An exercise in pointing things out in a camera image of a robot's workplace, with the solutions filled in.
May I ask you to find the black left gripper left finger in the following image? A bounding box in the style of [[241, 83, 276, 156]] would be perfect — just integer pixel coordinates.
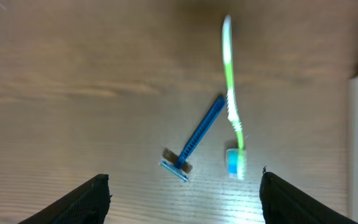
[[19, 174, 111, 224]]

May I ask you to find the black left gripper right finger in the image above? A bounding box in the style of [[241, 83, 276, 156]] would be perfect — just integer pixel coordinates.
[[259, 168, 357, 224]]

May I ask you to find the blue disposable razor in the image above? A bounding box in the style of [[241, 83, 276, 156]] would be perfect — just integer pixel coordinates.
[[160, 95, 226, 183]]

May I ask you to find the green white toothbrush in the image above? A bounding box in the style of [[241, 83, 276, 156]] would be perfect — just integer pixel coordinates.
[[221, 15, 247, 180]]

